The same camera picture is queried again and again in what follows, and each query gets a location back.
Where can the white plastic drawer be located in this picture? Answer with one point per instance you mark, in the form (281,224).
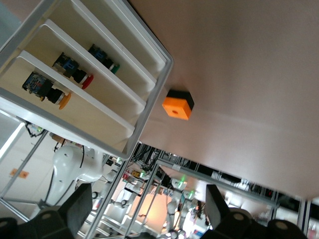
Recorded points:
(117,99)
(129,74)
(99,119)

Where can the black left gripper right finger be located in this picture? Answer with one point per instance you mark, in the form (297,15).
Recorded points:
(224,224)

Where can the red push button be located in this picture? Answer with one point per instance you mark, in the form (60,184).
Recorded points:
(74,72)

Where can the orange black button box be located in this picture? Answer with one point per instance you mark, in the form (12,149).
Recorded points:
(177,107)

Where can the orange label sticker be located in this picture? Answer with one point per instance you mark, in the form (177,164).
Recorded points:
(19,173)

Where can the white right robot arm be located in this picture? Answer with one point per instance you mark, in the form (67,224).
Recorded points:
(67,161)

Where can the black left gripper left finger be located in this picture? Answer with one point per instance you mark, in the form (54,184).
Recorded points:
(64,219)

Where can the white drawer cabinet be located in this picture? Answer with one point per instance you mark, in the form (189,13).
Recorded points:
(154,94)

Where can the green push button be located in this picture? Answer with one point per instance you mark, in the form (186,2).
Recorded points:
(104,58)

